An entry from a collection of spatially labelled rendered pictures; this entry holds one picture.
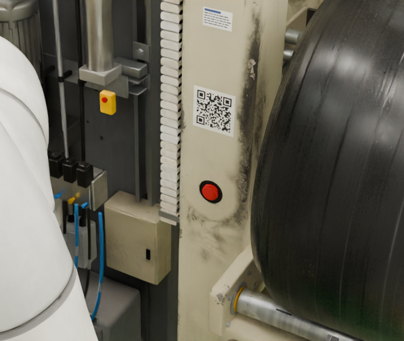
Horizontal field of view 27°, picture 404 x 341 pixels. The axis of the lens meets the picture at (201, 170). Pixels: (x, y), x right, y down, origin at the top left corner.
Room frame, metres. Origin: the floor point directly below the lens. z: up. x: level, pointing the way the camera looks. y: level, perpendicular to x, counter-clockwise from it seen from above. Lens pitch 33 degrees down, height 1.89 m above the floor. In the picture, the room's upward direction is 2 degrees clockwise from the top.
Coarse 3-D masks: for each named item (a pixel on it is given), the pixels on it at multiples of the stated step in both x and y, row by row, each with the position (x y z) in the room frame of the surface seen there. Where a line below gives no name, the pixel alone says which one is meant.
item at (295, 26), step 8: (304, 8) 1.70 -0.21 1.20; (312, 8) 1.70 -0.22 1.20; (296, 16) 1.65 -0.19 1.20; (304, 16) 1.69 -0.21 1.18; (288, 24) 1.61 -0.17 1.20; (296, 24) 1.65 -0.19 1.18; (304, 24) 1.69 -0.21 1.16; (288, 32) 1.59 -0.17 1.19; (296, 32) 1.58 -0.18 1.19; (288, 40) 1.58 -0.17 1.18; (296, 40) 1.57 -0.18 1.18; (288, 48) 1.58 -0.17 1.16; (288, 56) 1.57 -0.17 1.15
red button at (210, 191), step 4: (208, 184) 1.20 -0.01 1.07; (204, 188) 1.20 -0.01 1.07; (208, 188) 1.20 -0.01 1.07; (212, 188) 1.20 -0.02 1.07; (216, 188) 1.20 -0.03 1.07; (204, 192) 1.20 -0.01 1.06; (208, 192) 1.20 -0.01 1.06; (212, 192) 1.19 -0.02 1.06; (216, 192) 1.19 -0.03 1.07; (204, 196) 1.20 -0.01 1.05; (208, 196) 1.20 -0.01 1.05; (212, 196) 1.19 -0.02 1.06; (216, 196) 1.19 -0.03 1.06
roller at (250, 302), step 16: (240, 304) 1.09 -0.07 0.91; (256, 304) 1.08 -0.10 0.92; (272, 304) 1.08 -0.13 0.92; (272, 320) 1.06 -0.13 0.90; (288, 320) 1.05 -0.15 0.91; (304, 320) 1.04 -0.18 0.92; (304, 336) 1.03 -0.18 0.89; (320, 336) 1.02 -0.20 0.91; (336, 336) 1.01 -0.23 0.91; (352, 336) 1.01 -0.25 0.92
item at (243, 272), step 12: (240, 264) 1.15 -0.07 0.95; (252, 264) 1.16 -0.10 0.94; (228, 276) 1.11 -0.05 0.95; (240, 276) 1.12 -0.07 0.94; (252, 276) 1.17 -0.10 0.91; (216, 288) 1.08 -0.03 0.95; (228, 288) 1.08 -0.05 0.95; (240, 288) 1.11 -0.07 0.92; (252, 288) 1.17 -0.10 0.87; (216, 300) 1.07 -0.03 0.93; (228, 300) 1.08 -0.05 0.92; (216, 312) 1.07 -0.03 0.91; (228, 312) 1.08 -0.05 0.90; (216, 324) 1.07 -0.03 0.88; (228, 324) 1.08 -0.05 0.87
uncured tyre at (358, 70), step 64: (384, 0) 1.10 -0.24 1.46; (320, 64) 1.02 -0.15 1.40; (384, 64) 0.99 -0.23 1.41; (320, 128) 0.95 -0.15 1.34; (384, 128) 0.93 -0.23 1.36; (256, 192) 0.98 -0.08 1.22; (320, 192) 0.91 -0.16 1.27; (384, 192) 0.88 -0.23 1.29; (256, 256) 0.98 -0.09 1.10; (320, 256) 0.90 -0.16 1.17; (384, 256) 0.86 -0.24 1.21; (320, 320) 0.94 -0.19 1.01; (384, 320) 0.86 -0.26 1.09
